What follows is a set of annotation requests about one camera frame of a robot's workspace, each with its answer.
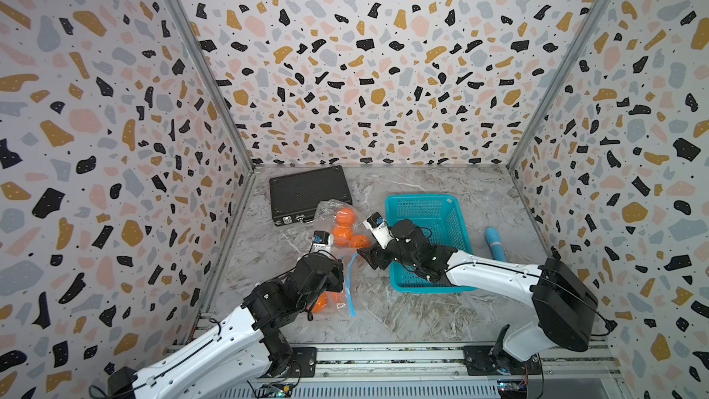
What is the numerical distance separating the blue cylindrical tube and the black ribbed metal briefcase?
1.72 ft

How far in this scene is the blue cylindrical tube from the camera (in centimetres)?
96

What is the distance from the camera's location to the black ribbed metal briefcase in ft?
3.28

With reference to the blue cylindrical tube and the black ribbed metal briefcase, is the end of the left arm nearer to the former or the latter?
the black ribbed metal briefcase
